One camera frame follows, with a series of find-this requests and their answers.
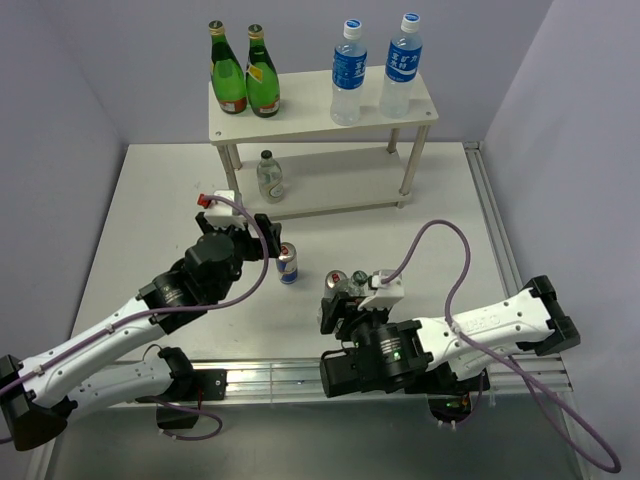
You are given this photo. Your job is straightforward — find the red bull can front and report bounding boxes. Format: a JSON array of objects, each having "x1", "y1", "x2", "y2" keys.
[{"x1": 323, "y1": 270, "x2": 349, "y2": 300}]

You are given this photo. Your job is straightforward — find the red bull can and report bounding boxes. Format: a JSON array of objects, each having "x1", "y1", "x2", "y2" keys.
[
  {"x1": 323, "y1": 270, "x2": 349, "y2": 300},
  {"x1": 276, "y1": 242, "x2": 298, "y2": 284}
]

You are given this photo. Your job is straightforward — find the clear chang bottle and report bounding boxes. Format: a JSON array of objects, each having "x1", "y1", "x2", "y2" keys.
[
  {"x1": 256, "y1": 150, "x2": 284, "y2": 203},
  {"x1": 340, "y1": 270, "x2": 369, "y2": 297}
]

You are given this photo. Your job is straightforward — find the small pocari sweat bottle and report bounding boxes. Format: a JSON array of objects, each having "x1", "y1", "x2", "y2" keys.
[{"x1": 330, "y1": 19, "x2": 368, "y2": 126}]

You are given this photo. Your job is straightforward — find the large pocari sweat bottle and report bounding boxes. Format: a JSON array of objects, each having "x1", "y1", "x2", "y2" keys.
[{"x1": 379, "y1": 12, "x2": 423, "y2": 119}]

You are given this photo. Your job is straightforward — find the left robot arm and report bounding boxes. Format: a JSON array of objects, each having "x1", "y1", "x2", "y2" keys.
[{"x1": 1, "y1": 210, "x2": 282, "y2": 451}]

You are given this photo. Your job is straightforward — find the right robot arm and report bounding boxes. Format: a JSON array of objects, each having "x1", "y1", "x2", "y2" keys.
[{"x1": 319, "y1": 271, "x2": 581, "y2": 398}]

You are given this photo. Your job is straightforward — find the white two-tier shelf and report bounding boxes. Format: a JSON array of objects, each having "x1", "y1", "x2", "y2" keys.
[{"x1": 208, "y1": 66, "x2": 438, "y2": 219}]

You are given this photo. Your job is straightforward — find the red bull can rear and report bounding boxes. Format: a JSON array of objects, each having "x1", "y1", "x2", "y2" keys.
[{"x1": 276, "y1": 242, "x2": 298, "y2": 284}]

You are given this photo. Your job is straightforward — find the green glass bottle right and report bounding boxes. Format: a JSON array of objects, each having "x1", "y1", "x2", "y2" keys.
[{"x1": 245, "y1": 24, "x2": 280, "y2": 118}]

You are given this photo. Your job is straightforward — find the green glass bottle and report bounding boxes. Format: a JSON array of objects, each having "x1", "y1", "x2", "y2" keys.
[
  {"x1": 209, "y1": 20, "x2": 247, "y2": 114},
  {"x1": 245, "y1": 24, "x2": 280, "y2": 118}
]

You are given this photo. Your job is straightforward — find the green glass bottle left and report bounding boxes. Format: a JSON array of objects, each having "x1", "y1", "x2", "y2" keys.
[{"x1": 209, "y1": 20, "x2": 247, "y2": 114}]

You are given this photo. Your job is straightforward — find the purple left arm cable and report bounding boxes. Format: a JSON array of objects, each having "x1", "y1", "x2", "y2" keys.
[{"x1": 0, "y1": 194, "x2": 271, "y2": 444}]

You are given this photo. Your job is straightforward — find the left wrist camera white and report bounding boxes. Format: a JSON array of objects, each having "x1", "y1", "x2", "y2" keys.
[{"x1": 197, "y1": 190, "x2": 247, "y2": 228}]

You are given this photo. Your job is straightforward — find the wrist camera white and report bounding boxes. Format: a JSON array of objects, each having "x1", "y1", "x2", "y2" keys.
[
  {"x1": 358, "y1": 270, "x2": 405, "y2": 311},
  {"x1": 197, "y1": 190, "x2": 247, "y2": 228}
]

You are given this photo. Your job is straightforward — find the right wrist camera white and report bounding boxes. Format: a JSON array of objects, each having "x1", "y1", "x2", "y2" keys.
[{"x1": 358, "y1": 270, "x2": 405, "y2": 311}]

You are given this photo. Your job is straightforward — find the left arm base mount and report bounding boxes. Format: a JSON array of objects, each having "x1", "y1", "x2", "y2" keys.
[{"x1": 135, "y1": 369, "x2": 227, "y2": 442}]

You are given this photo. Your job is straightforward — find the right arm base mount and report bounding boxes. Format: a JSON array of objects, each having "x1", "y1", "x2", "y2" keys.
[{"x1": 404, "y1": 365, "x2": 490, "y2": 430}]

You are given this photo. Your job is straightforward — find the aluminium rail frame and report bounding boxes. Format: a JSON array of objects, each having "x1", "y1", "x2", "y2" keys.
[{"x1": 24, "y1": 141, "x2": 601, "y2": 480}]

